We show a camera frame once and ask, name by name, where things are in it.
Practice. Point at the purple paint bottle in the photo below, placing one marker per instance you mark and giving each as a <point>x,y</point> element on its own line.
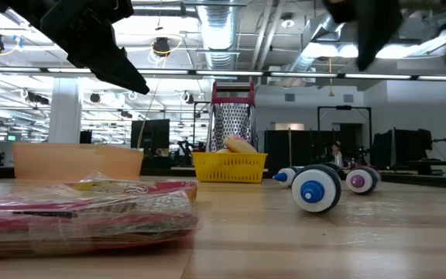
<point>358,181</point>

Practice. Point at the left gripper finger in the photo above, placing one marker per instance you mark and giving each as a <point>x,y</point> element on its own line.
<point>99,50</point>

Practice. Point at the yellow plastic basket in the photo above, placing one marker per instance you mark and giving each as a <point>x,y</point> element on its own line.
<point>228,168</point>

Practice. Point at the person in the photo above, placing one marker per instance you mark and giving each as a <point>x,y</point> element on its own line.
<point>337,149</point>

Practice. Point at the black covered equipment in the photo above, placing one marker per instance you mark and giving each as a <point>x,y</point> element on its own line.
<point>401,149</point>

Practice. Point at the small black monitor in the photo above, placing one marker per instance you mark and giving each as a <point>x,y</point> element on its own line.
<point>85,136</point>

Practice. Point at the silver spiral air duct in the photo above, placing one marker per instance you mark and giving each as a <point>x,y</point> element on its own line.
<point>302,63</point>
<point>219,35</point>

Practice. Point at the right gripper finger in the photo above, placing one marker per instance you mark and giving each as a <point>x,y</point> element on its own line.
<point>376,38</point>

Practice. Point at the white building column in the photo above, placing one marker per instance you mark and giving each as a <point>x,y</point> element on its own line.
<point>65,112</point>

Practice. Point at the large black monitor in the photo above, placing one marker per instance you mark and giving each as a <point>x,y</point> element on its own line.
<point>150,133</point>

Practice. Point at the red plastic-wrapped snack packet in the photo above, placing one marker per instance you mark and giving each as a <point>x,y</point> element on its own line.
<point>91,217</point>

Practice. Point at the black partition panel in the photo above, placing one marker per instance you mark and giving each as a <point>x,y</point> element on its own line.
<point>285,151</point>

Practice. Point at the black frame stand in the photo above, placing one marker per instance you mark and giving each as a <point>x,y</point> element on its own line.
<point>343,107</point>
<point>194,124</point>

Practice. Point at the blue paint bottle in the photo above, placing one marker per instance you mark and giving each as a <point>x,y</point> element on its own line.
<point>288,176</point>
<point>316,191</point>

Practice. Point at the long linear light bar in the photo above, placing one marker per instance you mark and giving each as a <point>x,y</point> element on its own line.
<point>227,73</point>

